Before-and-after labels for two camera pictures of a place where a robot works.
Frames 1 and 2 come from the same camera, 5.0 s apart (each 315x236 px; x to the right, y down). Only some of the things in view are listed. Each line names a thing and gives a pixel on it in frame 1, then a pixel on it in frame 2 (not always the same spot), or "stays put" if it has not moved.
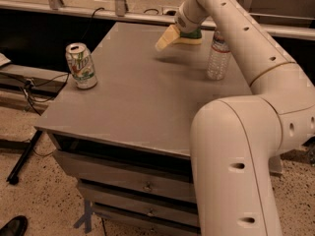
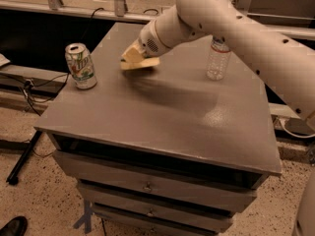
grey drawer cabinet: x=121 y=124 stays put
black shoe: x=15 y=227 stays put
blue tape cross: x=87 y=218 stays put
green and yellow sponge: x=191 y=37 → x=152 y=61
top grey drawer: x=124 y=177 stays put
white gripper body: x=182 y=25 → x=148 y=42
